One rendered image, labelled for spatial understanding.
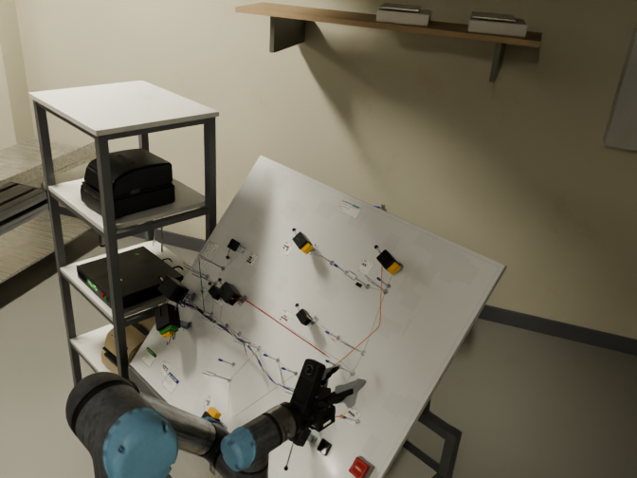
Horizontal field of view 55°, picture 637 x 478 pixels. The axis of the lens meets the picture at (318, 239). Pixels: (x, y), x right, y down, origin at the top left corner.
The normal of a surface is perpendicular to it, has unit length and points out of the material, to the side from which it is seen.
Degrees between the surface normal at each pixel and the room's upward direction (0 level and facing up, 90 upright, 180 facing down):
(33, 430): 0
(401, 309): 50
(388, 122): 90
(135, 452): 83
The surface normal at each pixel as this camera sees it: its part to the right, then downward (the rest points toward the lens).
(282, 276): -0.51, -0.37
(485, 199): -0.33, 0.40
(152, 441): 0.70, 0.25
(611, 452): 0.07, -0.89
